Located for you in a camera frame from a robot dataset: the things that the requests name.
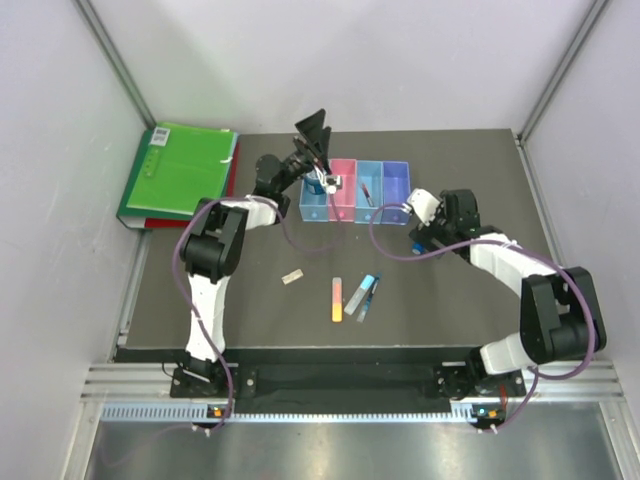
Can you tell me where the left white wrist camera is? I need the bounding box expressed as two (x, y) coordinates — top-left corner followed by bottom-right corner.
(321, 175), (343, 195)

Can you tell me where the red pen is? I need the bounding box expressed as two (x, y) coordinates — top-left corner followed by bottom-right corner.
(361, 182), (375, 208)

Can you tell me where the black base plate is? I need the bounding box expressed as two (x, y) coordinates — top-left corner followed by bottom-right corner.
(171, 360), (525, 402)

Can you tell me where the orange highlighter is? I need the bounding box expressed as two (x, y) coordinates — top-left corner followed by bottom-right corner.
(331, 277), (343, 323)

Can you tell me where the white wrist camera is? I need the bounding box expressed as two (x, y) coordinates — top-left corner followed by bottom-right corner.
(402, 188), (441, 225)
(321, 175), (343, 195)

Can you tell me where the teal blue bin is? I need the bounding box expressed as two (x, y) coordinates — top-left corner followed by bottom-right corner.
(355, 160), (383, 224)

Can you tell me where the purple cable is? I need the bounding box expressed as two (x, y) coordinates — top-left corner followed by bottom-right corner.
(368, 202), (601, 435)
(172, 169), (346, 436)

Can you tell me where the green folder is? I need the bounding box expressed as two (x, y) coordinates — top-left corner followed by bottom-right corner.
(123, 122), (238, 216)

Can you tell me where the light blue bin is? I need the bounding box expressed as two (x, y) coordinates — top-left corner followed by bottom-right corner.
(299, 180), (329, 222)

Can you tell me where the blue round tape dispenser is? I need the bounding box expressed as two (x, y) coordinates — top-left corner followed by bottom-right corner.
(303, 170), (325, 195)

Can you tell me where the pink bin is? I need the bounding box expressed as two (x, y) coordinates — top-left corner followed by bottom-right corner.
(328, 158), (356, 222)

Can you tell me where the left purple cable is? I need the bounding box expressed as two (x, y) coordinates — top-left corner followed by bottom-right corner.
(172, 169), (346, 436)

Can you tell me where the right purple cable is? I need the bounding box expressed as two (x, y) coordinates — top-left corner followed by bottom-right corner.
(368, 202), (601, 435)

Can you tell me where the light blue highlighter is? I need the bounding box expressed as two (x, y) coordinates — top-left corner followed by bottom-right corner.
(344, 274), (375, 315)

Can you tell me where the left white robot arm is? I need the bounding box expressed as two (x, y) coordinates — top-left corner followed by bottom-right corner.
(171, 109), (331, 397)

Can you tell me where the grey slotted cable duct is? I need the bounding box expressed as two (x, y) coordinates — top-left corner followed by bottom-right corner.
(101, 402), (498, 423)

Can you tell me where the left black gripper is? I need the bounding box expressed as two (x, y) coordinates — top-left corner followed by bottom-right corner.
(277, 109), (332, 193)

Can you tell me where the small blue capped bottle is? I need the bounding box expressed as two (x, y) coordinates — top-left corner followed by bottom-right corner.
(412, 243), (425, 255)

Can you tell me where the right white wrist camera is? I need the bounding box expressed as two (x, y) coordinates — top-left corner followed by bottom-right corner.
(402, 188), (441, 225)

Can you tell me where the white eraser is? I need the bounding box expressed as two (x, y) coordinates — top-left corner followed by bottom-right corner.
(281, 269), (304, 285)

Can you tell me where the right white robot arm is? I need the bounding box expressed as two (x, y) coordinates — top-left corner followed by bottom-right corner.
(405, 189), (607, 396)

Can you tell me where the blue pen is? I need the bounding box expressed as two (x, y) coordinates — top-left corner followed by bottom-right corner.
(357, 274), (381, 323)

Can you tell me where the red folder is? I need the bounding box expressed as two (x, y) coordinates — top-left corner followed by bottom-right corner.
(144, 218), (189, 229)

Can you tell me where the dark green binder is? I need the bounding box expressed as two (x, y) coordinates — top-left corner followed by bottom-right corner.
(116, 129), (169, 229)

